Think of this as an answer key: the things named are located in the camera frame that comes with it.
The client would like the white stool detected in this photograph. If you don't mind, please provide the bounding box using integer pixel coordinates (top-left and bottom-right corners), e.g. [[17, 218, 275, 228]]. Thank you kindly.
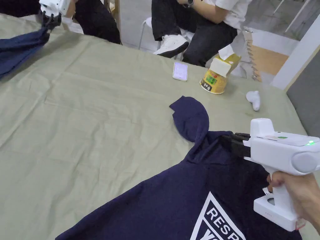
[[138, 17, 193, 60]]

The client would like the dark blue garment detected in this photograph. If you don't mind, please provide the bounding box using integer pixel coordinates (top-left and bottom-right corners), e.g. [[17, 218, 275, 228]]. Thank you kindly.
[[0, 26, 51, 79]]

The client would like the dark blue printed hoodie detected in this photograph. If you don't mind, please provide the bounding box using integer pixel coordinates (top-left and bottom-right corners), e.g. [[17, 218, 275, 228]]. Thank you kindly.
[[55, 96, 303, 240]]

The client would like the yellow instant noodle cup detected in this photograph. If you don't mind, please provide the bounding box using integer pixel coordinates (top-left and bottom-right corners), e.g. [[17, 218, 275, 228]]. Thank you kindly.
[[199, 69, 228, 95]]

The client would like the bed with pale green sheet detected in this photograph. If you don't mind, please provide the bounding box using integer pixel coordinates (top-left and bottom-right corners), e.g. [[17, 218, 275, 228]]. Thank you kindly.
[[0, 12, 308, 240]]

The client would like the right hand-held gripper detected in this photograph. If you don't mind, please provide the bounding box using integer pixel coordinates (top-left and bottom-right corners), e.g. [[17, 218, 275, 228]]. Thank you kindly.
[[219, 118, 320, 232]]

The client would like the flat brown cardboard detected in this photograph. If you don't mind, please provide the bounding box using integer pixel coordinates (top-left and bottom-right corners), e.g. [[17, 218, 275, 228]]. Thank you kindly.
[[243, 26, 290, 82]]

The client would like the person's right hand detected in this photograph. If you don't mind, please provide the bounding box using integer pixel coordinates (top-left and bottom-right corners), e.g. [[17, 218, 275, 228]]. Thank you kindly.
[[266, 172, 320, 236]]

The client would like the white hand controller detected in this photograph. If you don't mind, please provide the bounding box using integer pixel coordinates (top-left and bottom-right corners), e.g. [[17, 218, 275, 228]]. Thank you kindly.
[[245, 90, 261, 112]]

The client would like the white smartphone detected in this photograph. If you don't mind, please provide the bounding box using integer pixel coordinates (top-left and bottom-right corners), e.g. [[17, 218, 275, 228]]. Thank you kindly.
[[172, 61, 189, 82]]

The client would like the yellow tissue box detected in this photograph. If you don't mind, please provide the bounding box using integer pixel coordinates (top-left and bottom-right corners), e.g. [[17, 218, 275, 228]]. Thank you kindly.
[[208, 48, 242, 78]]

